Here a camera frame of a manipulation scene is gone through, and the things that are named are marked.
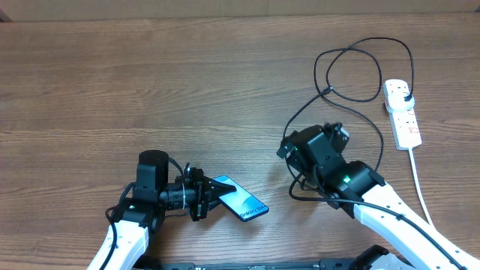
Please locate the blue Samsung Galaxy smartphone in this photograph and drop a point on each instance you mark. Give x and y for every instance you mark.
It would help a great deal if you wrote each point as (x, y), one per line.
(241, 203)

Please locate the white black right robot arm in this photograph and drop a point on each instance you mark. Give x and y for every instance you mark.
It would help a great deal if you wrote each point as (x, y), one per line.
(358, 189)

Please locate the white charger plug adapter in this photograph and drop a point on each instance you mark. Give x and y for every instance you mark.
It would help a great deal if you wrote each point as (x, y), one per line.
(398, 103)

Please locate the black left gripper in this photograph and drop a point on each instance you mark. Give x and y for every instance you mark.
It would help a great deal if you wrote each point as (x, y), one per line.
(199, 182)

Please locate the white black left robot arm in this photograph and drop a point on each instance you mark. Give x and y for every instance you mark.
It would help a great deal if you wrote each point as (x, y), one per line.
(161, 185)

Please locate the white power strip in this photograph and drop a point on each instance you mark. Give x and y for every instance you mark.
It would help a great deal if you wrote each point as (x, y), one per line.
(404, 124)

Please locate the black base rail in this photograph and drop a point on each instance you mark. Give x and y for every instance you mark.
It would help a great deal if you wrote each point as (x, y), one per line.
(322, 264)

